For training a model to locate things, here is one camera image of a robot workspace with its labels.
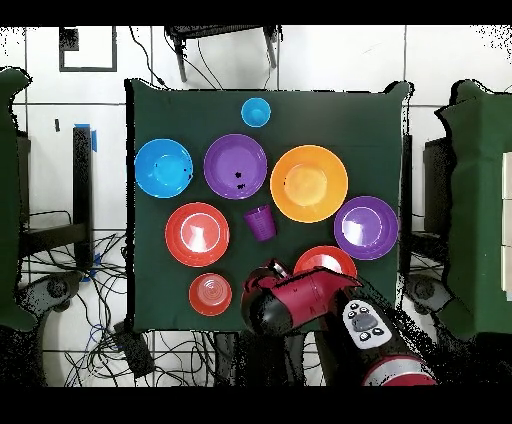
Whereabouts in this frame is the blue cup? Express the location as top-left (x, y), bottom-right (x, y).
top-left (240, 97), bottom-right (273, 129)

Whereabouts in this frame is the purple bowl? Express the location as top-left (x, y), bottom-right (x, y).
top-left (333, 195), bottom-right (400, 262)
top-left (202, 133), bottom-right (269, 201)

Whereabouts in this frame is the red bowl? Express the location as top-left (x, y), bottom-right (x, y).
top-left (292, 244), bottom-right (359, 281)
top-left (164, 201), bottom-right (231, 268)

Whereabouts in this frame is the black chair base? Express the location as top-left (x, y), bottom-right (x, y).
top-left (403, 273), bottom-right (453, 317)
top-left (15, 271), bottom-right (83, 317)

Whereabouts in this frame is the blue tape strip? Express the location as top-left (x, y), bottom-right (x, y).
top-left (74, 122), bottom-right (98, 153)

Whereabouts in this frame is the green cloth side table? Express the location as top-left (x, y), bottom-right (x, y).
top-left (0, 66), bottom-right (37, 333)
top-left (435, 78), bottom-right (512, 341)

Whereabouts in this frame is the black power strip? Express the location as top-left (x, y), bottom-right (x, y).
top-left (112, 321), bottom-right (156, 379)

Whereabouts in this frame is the large orange bowl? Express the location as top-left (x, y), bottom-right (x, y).
top-left (269, 144), bottom-right (350, 224)

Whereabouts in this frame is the blue bowl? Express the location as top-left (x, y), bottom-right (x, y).
top-left (134, 138), bottom-right (195, 200)

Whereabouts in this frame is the small orange bowl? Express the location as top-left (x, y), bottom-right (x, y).
top-left (188, 272), bottom-right (234, 318)

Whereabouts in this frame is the white box stack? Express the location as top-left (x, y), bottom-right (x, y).
top-left (501, 151), bottom-right (512, 301)

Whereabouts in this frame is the floor cable tangle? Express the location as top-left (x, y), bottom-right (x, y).
top-left (23, 231), bottom-right (217, 387)

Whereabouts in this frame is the dark green table cloth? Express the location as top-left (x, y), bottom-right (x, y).
top-left (124, 77), bottom-right (413, 333)

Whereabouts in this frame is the purple cup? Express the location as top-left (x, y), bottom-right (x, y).
top-left (242, 204), bottom-right (278, 243)

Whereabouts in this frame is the black floor frame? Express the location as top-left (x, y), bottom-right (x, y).
top-left (58, 26), bottom-right (118, 73)

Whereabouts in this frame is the black table frame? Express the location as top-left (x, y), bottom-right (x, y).
top-left (17, 125), bottom-right (95, 271)
top-left (399, 133), bottom-right (453, 273)

